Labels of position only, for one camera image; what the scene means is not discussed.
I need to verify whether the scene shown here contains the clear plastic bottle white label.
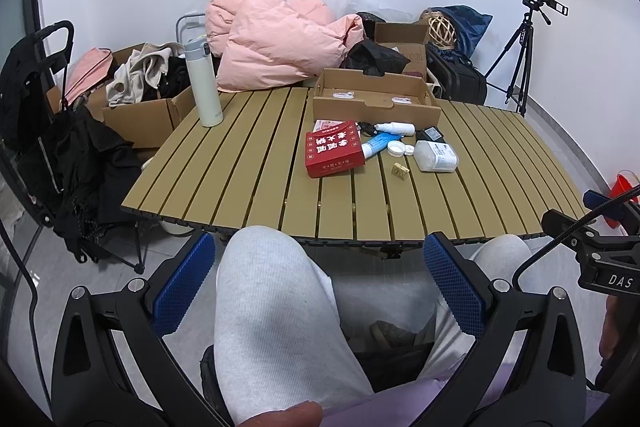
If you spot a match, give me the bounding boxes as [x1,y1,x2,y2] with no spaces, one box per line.
[413,140,459,173]

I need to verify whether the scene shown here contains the black power adapter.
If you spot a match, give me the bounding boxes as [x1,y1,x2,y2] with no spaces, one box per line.
[416,127,446,143]

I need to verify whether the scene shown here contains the small white round jar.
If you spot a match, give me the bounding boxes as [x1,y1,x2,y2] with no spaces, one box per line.
[387,141,414,157]

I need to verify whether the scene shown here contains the blue white tube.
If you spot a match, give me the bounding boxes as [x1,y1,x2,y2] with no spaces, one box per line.
[361,133,401,159]

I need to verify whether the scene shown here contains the white spray bottle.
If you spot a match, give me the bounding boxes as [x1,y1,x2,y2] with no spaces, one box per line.
[374,122,416,136]

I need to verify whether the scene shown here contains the red box white characters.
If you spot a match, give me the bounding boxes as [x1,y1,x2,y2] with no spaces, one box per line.
[304,120,366,179]

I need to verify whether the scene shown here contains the pink white wallet booklet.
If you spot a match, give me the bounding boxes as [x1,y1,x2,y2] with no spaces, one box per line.
[312,119,349,135]

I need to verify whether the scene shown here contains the person's right hand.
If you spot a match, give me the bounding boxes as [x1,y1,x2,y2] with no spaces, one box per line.
[599,296,620,360]

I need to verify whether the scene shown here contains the person's left hand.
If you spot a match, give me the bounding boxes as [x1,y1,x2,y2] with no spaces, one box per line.
[239,401,323,427]

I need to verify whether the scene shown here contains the red bucket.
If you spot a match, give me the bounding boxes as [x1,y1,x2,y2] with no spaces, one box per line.
[605,171,640,228]

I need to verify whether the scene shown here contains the person's right leg grey trousers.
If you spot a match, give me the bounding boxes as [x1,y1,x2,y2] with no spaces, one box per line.
[420,233,530,379]

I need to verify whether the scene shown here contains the person's leg grey trousers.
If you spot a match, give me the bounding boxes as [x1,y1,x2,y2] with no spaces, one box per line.
[214,225,373,424]
[420,233,530,379]

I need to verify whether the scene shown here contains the person's left leg grey trousers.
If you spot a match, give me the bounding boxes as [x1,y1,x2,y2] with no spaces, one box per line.
[214,225,373,424]

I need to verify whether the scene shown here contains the black folding cart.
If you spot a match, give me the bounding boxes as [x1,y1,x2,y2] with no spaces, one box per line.
[1,20,144,273]

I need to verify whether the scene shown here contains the black backpack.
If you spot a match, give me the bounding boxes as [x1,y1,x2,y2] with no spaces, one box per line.
[426,44,487,105]

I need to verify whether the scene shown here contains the left cardboard box with clothes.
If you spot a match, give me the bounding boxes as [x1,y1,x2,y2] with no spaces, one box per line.
[47,43,195,150]

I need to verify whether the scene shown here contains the dark blue cloth bag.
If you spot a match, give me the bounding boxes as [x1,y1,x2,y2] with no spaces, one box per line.
[438,4,492,58]

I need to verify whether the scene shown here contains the woven rattan ball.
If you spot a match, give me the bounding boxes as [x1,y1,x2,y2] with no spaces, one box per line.
[424,11,457,51]

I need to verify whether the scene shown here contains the beige cloth bundle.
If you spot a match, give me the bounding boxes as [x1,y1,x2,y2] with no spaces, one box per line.
[105,42,181,107]

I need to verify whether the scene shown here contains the white thermos bottle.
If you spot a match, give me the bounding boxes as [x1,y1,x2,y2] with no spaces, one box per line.
[184,37,224,128]

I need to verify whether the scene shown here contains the rear open cardboard box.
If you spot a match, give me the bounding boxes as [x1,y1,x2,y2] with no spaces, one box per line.
[374,23,428,81]

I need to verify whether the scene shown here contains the white round lid in tray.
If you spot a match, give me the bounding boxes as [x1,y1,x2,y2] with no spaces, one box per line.
[332,91,354,100]

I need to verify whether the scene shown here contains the pink bag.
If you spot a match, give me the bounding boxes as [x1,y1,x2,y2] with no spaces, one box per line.
[64,48,114,105]

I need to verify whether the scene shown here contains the open shallow cardboard tray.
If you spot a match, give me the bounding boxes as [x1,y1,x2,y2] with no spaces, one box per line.
[312,68,442,129]

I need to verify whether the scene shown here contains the black garment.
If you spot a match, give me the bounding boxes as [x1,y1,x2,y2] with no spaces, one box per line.
[341,39,410,77]

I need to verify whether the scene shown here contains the pink puffy duvet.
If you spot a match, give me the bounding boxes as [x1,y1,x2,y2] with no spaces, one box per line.
[205,0,364,92]

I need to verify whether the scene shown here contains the black camera tripod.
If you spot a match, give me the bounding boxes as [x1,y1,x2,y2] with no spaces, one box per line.
[485,8,534,117]

